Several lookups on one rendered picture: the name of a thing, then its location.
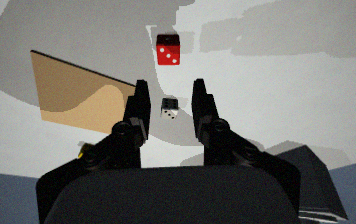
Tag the white die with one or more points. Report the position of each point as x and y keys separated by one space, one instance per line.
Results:
x=169 y=108

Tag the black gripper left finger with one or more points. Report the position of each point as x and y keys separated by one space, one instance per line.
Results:
x=119 y=150

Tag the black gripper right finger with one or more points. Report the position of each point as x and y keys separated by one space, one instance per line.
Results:
x=222 y=146

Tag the tan mat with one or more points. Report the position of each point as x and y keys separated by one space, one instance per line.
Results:
x=72 y=95

